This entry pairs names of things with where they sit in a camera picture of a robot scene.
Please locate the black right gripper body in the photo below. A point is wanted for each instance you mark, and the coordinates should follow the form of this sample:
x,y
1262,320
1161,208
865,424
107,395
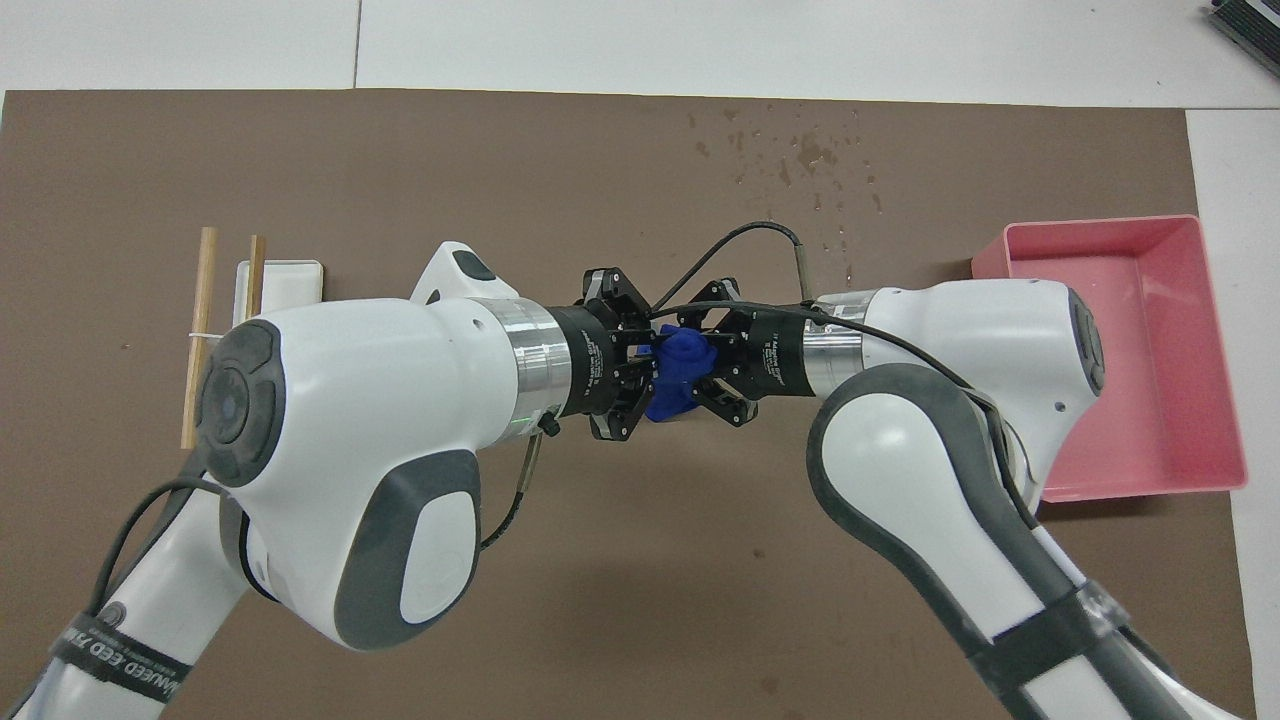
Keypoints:
x,y
775,350

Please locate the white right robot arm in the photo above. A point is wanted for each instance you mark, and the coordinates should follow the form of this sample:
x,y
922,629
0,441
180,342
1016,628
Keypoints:
x,y
1000,340

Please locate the pink plastic bin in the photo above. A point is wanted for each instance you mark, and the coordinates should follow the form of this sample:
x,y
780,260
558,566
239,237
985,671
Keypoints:
x,y
1160,350

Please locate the white towel rack base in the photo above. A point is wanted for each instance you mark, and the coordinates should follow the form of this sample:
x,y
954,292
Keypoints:
x,y
290,285

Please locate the wooden rack rod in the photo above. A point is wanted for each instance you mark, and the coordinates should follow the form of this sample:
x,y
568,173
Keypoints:
x,y
205,280
256,275

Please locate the blue towel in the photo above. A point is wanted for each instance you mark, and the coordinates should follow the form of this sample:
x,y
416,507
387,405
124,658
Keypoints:
x,y
680,375

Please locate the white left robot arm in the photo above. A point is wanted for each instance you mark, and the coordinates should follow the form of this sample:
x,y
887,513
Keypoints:
x,y
380,400

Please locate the brown table mat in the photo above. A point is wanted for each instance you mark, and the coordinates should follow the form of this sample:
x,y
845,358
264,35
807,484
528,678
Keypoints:
x,y
500,180

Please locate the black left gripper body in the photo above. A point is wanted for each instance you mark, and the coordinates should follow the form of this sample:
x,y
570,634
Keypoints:
x,y
590,360

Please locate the dark striped device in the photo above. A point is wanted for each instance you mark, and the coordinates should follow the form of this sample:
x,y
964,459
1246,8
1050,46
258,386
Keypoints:
x,y
1250,25

